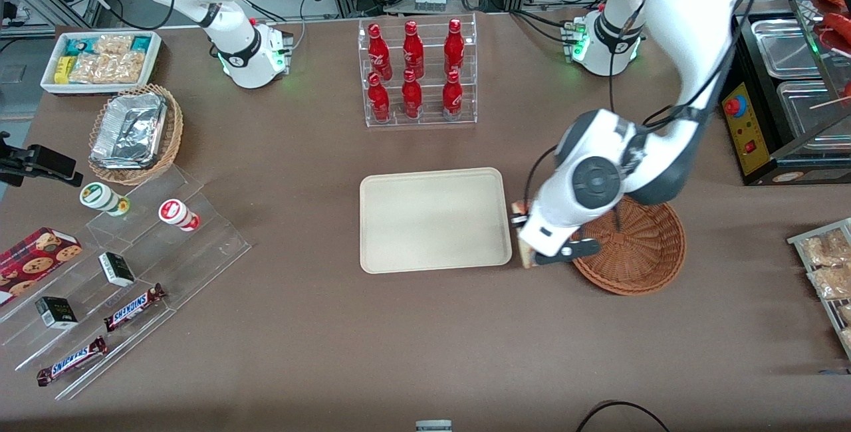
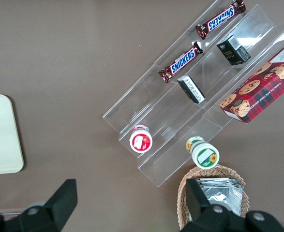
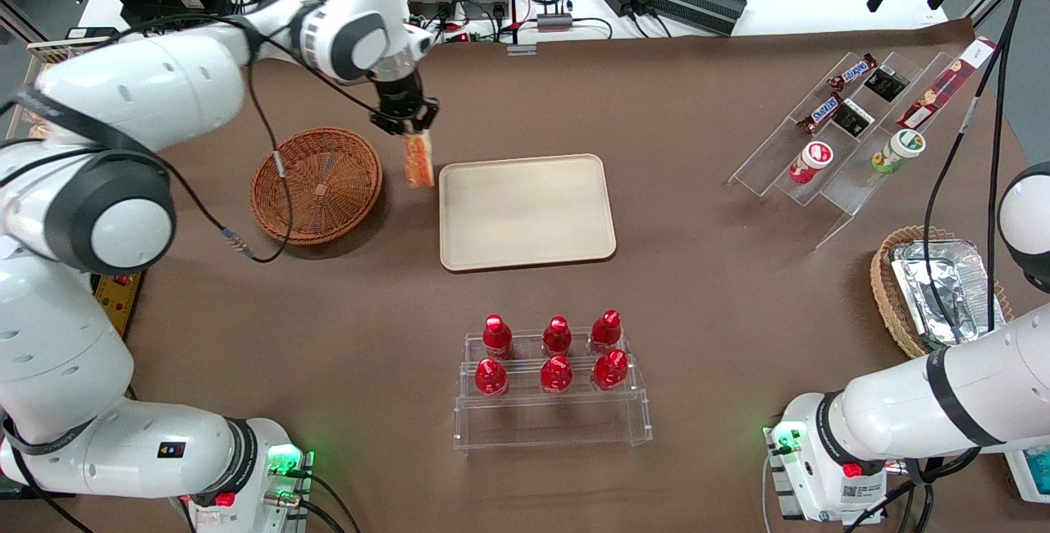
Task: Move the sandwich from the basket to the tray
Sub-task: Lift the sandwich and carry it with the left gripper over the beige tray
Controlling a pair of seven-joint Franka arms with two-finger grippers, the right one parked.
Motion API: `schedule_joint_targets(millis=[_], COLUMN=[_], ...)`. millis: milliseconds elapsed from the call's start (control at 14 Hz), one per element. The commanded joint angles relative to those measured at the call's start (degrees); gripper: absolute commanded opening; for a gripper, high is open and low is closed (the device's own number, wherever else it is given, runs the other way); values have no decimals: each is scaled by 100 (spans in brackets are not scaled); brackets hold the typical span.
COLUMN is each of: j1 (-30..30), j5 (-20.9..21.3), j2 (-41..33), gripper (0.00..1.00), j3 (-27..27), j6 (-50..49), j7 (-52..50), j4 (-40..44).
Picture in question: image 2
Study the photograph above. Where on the clear acrylic stepped display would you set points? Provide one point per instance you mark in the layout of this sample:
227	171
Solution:
156	113

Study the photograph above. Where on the light wicker basket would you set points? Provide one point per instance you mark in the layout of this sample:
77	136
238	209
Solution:
184	193

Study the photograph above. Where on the silver foil packet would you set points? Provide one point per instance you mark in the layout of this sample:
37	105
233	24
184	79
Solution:
221	195

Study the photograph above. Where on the red lid yogurt cup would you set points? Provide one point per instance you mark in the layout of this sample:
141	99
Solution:
140	142

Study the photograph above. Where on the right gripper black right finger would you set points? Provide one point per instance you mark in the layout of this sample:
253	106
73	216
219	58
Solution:
197	203

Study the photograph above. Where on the green lid yogurt cup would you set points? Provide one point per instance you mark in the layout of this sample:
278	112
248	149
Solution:
204	155

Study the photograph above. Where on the small black box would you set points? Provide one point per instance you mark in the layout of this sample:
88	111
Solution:
191	89
233	49

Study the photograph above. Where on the beige plastic tray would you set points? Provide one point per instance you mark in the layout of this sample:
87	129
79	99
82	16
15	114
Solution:
1	135

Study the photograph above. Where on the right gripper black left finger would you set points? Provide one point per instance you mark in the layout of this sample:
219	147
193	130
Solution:
62	203

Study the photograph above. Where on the red tartan cookie box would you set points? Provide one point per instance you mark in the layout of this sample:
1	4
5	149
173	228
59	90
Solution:
260	91

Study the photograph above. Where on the Snickers chocolate bar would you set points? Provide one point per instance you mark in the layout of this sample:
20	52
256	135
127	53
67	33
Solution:
220	20
181	63

